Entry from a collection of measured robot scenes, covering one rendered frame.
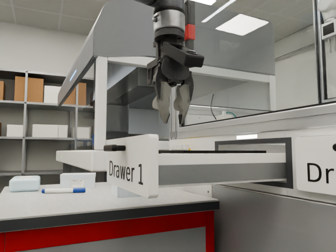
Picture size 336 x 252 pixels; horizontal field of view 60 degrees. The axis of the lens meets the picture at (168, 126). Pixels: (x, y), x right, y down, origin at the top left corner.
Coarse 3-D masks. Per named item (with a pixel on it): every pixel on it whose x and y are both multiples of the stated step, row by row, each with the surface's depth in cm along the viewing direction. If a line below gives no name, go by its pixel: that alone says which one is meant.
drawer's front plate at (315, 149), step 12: (300, 144) 60; (312, 144) 57; (324, 144) 55; (300, 156) 60; (312, 156) 57; (324, 156) 55; (300, 168) 60; (312, 168) 57; (324, 168) 55; (300, 180) 60; (324, 180) 55; (324, 192) 55
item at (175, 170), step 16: (160, 160) 52; (176, 160) 54; (192, 160) 55; (208, 160) 57; (224, 160) 59; (240, 160) 60; (256, 160) 62; (272, 160) 64; (160, 176) 52; (176, 176) 53; (192, 176) 55; (208, 176) 56; (224, 176) 58; (240, 176) 60; (256, 176) 62; (272, 176) 63
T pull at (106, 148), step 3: (111, 144) 59; (114, 144) 58; (105, 147) 62; (108, 147) 60; (111, 147) 58; (114, 147) 58; (117, 147) 61; (120, 147) 61; (123, 147) 61; (105, 150) 62; (108, 150) 60; (111, 150) 58; (114, 150) 58; (117, 150) 61; (120, 150) 61; (123, 150) 61
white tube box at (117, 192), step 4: (112, 188) 93; (116, 188) 88; (120, 188) 88; (112, 192) 93; (116, 192) 88; (120, 192) 87; (124, 192) 88; (128, 192) 88; (132, 192) 89; (116, 196) 87; (120, 196) 87; (124, 196) 88; (128, 196) 88; (132, 196) 89
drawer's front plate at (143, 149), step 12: (108, 144) 74; (120, 144) 65; (132, 144) 58; (144, 144) 52; (156, 144) 50; (108, 156) 74; (120, 156) 65; (132, 156) 57; (144, 156) 51; (156, 156) 50; (108, 168) 74; (144, 168) 51; (156, 168) 50; (108, 180) 73; (120, 180) 64; (132, 180) 57; (144, 180) 51; (156, 180) 50; (144, 192) 51; (156, 192) 50
